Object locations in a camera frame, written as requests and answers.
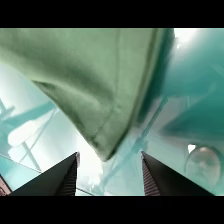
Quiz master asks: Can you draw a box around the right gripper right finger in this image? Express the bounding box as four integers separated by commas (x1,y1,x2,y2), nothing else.
140,150,215,197

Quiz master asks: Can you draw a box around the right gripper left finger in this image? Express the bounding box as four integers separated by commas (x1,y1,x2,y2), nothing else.
9,151,81,197

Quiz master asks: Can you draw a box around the green shirt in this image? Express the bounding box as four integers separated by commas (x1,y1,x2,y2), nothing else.
0,27,176,163

